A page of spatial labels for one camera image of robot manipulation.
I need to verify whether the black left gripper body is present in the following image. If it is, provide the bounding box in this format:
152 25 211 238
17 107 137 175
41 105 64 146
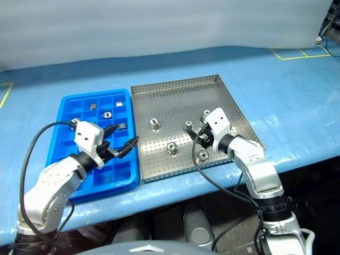
95 140 120 163

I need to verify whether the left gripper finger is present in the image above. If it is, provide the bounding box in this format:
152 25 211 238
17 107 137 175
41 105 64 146
103 123 120 138
116 136 140 158

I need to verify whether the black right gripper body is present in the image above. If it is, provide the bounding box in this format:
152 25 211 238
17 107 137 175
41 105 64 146
197 124 215 151

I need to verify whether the blue plastic compartment tray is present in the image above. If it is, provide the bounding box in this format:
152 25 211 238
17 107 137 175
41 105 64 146
45 88 141 204

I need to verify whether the perforated metal tray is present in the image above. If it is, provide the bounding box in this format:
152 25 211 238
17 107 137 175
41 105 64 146
130 74 267 184

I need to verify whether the grey metal cylinder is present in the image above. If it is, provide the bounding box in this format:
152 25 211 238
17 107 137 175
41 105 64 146
183 208 216 249

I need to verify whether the grey rounded shell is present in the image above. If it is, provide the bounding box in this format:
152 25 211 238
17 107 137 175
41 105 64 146
87 240 213 255

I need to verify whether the white foam backdrop sheet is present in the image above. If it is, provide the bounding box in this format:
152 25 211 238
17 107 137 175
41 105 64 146
0 0 335 73

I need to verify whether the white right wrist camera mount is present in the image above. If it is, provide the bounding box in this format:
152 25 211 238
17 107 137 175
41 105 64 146
204 107 232 152

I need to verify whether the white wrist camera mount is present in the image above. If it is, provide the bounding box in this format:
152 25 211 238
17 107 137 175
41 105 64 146
204 107 232 152
73 121 105 169

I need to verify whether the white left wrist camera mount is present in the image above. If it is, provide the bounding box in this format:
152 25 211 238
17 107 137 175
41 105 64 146
73 121 105 169

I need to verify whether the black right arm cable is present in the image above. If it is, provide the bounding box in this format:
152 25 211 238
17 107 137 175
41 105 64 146
191 134 266 252

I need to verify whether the thin black cable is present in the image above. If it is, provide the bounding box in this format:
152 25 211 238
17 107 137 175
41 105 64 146
318 20 340 58

